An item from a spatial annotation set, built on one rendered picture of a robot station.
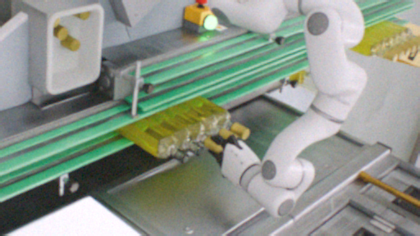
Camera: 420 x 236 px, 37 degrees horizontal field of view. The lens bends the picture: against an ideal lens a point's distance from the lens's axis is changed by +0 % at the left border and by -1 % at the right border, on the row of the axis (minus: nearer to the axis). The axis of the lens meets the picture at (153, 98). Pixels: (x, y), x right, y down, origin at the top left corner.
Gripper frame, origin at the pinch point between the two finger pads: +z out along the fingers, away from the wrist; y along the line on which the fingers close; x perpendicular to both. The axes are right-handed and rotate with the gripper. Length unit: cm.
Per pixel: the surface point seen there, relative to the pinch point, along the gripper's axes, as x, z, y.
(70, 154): 36.5, 15.3, -2.9
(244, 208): -1.9, -12.8, -12.5
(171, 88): 1.0, 23.6, 6.1
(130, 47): 9.8, 34.8, 15.7
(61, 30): 35, 26, 28
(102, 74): 22.1, 27.2, 12.8
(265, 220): -4.5, -18.7, -12.8
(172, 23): -10.6, 44.5, 17.3
